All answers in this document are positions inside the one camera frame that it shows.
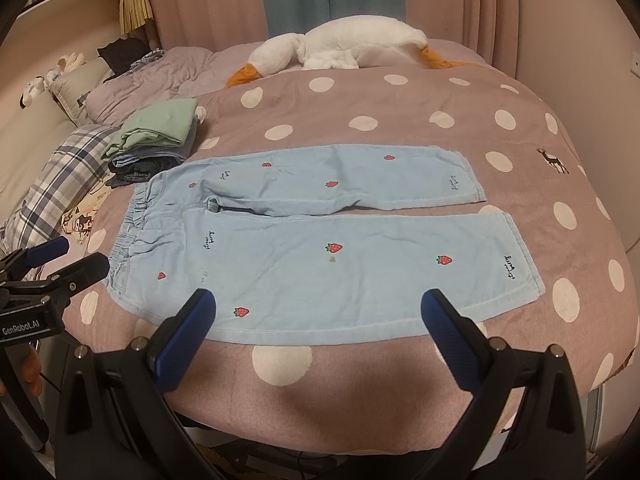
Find person left hand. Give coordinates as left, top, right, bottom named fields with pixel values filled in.
left=21, top=346, right=43, bottom=398

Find grey pillow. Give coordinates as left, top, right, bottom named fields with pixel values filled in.
left=49, top=58, right=113, bottom=127

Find lilac crumpled blanket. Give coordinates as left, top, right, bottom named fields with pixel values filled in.
left=85, top=42, right=259, bottom=126

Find black garment on bed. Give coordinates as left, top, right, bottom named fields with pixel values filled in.
left=98, top=37, right=151, bottom=76

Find folded dark jeans stack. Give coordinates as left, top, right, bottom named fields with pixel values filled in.
left=105, top=118, right=198, bottom=188

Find plaid pillow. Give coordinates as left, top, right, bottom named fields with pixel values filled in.
left=1, top=125, right=118, bottom=254

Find folded green garment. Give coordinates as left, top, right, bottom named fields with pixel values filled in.
left=102, top=98, right=198, bottom=160

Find white goose plush toy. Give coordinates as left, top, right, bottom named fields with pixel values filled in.
left=226, top=15, right=468, bottom=88

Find light blue strawberry pants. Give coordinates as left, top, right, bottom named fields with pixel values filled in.
left=105, top=144, right=544, bottom=346

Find small white plush toy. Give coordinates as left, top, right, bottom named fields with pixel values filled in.
left=18, top=52, right=87, bottom=108

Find yellow tassel hanging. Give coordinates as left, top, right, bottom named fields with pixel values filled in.
left=118, top=0, right=154, bottom=35

